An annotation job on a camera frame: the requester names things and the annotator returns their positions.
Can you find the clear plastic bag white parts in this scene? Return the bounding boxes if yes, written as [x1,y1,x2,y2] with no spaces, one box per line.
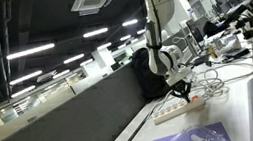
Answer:
[160,120,228,141]

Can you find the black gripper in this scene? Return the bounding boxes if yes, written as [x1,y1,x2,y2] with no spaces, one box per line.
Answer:
[168,79,196,106]

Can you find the computer monitor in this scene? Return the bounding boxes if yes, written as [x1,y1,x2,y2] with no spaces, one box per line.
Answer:
[185,16,208,48]

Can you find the black backpack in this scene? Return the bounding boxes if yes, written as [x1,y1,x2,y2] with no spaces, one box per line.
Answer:
[128,43,174,102]

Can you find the white power strip orange switches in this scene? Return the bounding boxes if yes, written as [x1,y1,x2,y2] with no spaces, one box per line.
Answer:
[149,93,208,126]

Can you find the long ceiling light tube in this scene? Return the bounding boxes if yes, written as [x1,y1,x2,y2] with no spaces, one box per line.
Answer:
[4,42,57,61]
[81,27,110,40]
[7,69,45,87]

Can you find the small yellow bottle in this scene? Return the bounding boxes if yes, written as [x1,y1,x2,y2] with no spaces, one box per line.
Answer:
[208,42,218,60]

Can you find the grey desk partition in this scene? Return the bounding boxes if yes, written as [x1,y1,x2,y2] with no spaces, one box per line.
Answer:
[0,57,160,141]

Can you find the thick white power cable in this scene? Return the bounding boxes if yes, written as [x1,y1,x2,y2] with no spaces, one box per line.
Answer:
[185,59,253,103]

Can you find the thin white cable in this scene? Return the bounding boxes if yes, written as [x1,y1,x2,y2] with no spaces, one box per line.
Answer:
[143,87,182,119]

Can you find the white desktop device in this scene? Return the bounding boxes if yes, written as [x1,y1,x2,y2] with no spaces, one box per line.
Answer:
[212,32,243,56]

